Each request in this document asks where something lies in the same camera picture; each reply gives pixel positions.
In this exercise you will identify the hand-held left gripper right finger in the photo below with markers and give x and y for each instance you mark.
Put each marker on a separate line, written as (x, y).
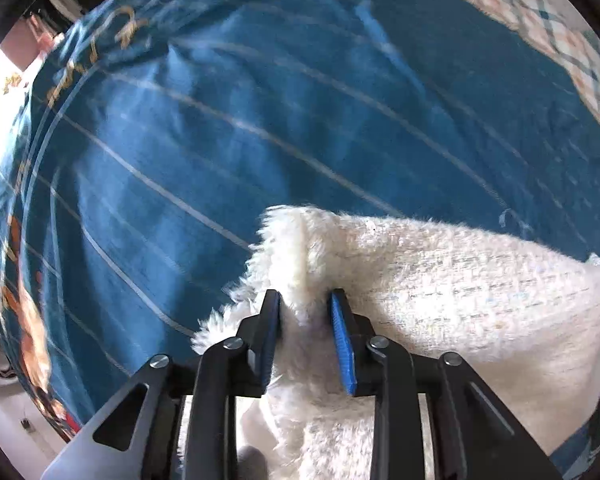
(342, 345)

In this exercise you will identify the blue striped blanket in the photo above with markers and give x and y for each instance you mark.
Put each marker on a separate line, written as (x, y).
(260, 125)

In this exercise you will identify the plaid bed sheet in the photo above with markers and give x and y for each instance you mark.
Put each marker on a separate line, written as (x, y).
(540, 15)

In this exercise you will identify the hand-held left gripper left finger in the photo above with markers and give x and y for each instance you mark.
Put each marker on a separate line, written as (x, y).
(268, 345)

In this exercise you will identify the white fluffy sweater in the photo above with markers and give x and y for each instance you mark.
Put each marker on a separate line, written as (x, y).
(445, 310)

